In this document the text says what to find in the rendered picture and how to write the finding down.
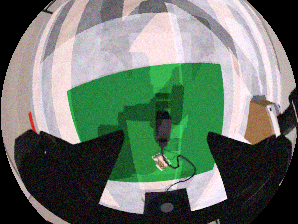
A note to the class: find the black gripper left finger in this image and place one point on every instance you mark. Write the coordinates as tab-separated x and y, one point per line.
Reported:
91	162

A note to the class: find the green circuit board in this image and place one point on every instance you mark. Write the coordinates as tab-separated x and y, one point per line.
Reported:
192	93

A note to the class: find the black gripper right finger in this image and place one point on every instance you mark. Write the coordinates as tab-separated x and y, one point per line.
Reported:
236	160

